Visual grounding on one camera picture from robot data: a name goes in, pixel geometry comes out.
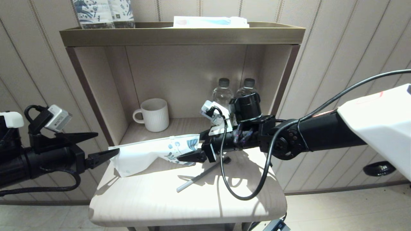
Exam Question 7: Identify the white floral plastic bag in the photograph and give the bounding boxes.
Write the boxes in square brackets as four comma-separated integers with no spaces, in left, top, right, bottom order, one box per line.
[109,135,201,178]

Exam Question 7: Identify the grey toothbrush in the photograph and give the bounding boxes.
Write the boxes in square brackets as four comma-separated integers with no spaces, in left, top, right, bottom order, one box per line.
[176,156,231,193]

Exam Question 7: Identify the clear plastic water bottle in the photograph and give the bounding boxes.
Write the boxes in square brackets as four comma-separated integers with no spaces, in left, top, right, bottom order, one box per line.
[212,78,234,108]
[237,78,259,97]

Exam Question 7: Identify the white ribbed mug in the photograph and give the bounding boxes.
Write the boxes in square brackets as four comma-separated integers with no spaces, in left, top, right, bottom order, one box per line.
[133,98,170,133]

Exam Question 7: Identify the beige wooden shelf cabinet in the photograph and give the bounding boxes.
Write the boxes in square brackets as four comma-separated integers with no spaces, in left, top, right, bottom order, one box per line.
[59,22,305,231]

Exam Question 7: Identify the grey blue floor device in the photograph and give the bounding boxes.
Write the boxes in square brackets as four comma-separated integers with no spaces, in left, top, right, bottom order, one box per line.
[263,218,291,231]

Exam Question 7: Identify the white blue flat packet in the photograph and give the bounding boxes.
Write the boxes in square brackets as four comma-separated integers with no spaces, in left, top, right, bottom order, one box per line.
[162,16,249,29]

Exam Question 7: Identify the blue floral print pouch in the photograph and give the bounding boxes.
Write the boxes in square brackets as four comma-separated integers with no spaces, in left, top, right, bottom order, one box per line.
[72,0,115,30]
[108,0,135,29]

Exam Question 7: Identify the white right camera bracket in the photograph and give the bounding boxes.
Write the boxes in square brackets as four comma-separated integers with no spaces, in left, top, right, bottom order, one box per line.
[209,104,233,136]

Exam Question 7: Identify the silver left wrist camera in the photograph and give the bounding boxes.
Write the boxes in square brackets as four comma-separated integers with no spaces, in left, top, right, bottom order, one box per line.
[45,105,73,133]

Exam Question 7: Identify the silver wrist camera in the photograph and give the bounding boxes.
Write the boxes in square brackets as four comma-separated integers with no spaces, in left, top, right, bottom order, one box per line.
[45,105,73,133]
[201,100,225,125]

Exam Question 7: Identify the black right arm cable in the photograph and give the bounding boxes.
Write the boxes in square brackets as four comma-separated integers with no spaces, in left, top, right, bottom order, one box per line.
[220,69,411,201]

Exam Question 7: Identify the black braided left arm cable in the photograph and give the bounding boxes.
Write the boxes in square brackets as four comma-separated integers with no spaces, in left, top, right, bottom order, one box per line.
[0,168,81,197]

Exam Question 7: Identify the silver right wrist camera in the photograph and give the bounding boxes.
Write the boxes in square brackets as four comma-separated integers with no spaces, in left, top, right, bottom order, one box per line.
[201,100,225,125]

